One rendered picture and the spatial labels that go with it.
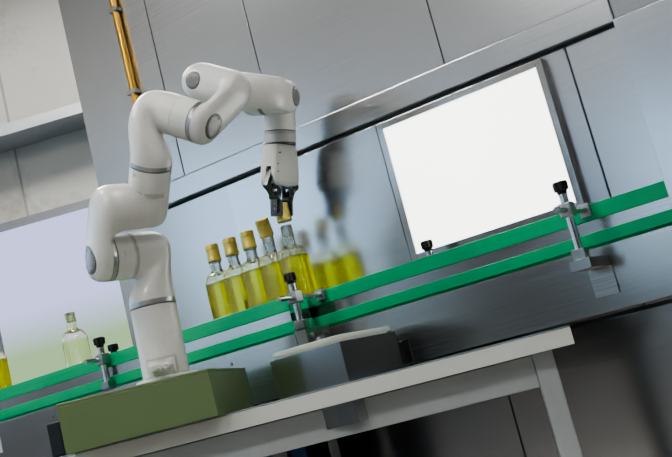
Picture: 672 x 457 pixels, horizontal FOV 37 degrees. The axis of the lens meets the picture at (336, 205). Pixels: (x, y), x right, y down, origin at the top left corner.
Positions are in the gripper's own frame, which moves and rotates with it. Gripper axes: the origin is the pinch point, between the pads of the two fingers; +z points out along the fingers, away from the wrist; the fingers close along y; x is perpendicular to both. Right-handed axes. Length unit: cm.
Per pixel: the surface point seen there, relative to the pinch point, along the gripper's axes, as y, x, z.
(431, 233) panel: -11.8, 33.5, 7.0
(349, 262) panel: -11.8, 11.4, 13.4
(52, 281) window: -195, -286, 25
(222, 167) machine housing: -12.9, -27.4, -12.1
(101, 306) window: -204, -259, 39
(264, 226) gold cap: 2.0, -3.7, 4.3
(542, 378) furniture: 17, 70, 35
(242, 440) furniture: 40, 17, 46
